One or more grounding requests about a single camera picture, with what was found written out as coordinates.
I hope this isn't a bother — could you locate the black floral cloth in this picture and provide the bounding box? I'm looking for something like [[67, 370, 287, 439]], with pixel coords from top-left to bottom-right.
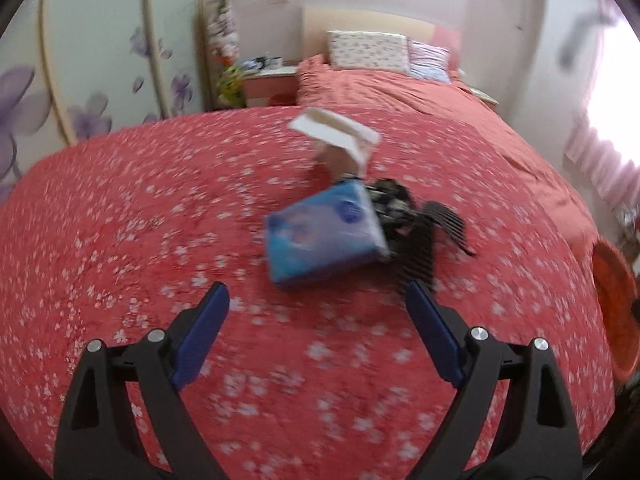
[[364, 179, 475, 296]]

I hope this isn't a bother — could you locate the orange plastic laundry basket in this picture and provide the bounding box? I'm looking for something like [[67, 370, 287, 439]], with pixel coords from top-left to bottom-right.
[[591, 240, 639, 384]]

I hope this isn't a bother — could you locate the red floral blanket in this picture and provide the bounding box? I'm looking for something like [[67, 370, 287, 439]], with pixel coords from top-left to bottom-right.
[[1, 107, 614, 479]]

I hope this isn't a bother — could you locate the pink window curtain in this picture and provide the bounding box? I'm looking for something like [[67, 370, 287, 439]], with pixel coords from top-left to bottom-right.
[[564, 114, 639, 209]]

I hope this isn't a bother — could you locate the blue tissue pack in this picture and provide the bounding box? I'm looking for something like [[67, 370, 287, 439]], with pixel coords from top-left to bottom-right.
[[265, 179, 390, 287]]

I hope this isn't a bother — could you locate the coral pink duvet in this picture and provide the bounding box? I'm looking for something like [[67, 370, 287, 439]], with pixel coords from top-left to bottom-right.
[[296, 54, 600, 261]]

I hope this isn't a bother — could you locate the pink white nightstand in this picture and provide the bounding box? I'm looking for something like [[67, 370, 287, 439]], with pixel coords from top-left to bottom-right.
[[243, 66, 298, 107]]

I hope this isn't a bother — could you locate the floral sliding wardrobe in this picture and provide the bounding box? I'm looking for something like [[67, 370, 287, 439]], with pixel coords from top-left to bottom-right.
[[1, 0, 208, 196]]

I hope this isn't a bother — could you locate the striped pink pillow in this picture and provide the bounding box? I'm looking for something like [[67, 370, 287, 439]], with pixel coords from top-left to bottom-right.
[[408, 40, 450, 84]]

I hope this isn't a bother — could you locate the hanging plush toy column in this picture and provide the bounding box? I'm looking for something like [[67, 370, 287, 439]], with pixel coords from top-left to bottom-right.
[[205, 0, 246, 110]]

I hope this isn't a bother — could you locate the white floral pillow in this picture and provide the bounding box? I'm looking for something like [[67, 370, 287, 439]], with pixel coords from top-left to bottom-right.
[[326, 30, 410, 75]]

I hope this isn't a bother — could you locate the beige pink headboard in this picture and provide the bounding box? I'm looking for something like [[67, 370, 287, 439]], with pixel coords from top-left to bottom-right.
[[300, 6, 461, 70]]

